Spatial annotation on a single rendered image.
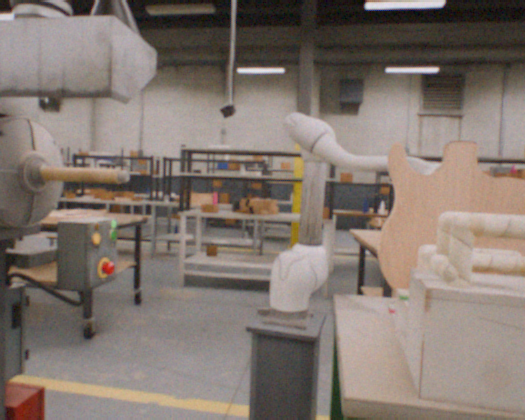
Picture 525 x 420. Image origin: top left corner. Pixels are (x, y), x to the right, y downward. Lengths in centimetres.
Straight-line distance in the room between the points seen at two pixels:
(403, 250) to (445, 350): 38
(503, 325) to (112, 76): 74
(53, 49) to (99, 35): 9
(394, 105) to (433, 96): 111
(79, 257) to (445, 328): 94
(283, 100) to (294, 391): 1102
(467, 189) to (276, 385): 101
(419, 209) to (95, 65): 75
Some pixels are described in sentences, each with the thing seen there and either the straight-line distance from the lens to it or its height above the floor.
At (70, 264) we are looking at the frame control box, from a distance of 121.
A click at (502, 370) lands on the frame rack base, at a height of 99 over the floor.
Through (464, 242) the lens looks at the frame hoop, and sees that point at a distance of 63.
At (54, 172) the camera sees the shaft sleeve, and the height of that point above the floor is 125.
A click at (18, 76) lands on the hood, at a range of 85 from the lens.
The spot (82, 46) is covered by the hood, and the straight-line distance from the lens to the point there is 79.
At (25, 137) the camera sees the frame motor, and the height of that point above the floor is 133.
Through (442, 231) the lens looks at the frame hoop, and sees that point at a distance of 71.
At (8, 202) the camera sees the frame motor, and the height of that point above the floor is 118.
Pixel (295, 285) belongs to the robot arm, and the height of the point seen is 86.
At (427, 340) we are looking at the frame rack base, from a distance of 65.
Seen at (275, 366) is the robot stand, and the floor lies 56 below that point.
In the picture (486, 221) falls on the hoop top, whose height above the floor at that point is 120.
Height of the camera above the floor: 124
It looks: 3 degrees down
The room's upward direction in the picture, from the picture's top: 2 degrees clockwise
